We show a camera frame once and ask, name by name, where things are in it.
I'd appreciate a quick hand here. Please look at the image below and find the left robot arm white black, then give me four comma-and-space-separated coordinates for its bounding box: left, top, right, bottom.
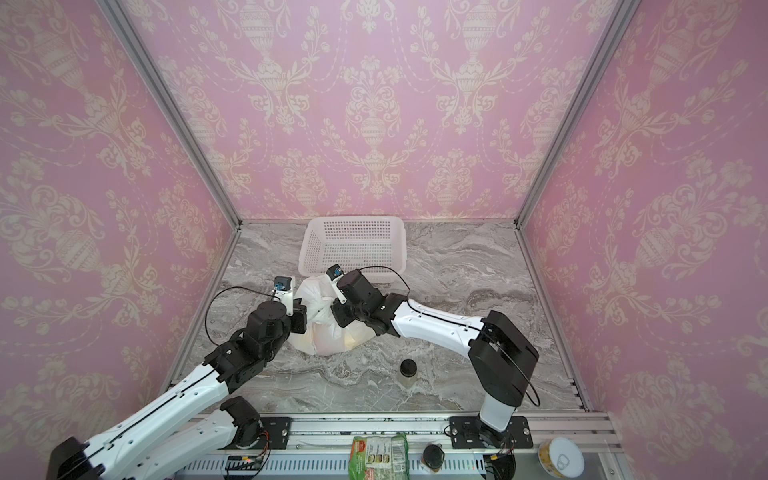
46, 299, 307, 479

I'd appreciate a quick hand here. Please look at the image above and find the green snack package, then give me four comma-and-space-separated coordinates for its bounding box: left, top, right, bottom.
348, 433, 410, 480

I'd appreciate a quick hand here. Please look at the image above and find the white plastic bag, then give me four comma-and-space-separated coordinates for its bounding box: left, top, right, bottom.
288, 276, 375, 356

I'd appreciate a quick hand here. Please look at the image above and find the tin can white lid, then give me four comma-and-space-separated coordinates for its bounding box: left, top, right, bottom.
537, 437, 585, 479

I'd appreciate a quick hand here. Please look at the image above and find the white perforated plastic basket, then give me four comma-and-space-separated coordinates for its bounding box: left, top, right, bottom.
298, 216, 408, 283

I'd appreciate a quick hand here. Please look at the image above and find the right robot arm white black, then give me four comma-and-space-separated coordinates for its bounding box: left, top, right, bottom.
326, 265, 540, 449

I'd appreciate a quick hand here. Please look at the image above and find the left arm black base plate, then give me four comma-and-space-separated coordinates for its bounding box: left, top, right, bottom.
234, 417, 292, 450

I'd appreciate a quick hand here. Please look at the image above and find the black round lid object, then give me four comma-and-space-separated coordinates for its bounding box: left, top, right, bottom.
420, 443, 445, 473

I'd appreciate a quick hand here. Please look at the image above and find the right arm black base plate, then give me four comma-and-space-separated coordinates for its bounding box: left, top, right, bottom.
445, 415, 534, 450

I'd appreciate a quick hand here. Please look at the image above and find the aluminium frame rail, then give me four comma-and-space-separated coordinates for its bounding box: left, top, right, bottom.
122, 410, 625, 452

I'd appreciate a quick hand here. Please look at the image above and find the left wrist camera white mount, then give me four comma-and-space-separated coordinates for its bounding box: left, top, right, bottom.
273, 276, 295, 316

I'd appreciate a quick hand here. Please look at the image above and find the small black-lidded jar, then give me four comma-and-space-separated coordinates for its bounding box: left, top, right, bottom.
397, 359, 418, 389

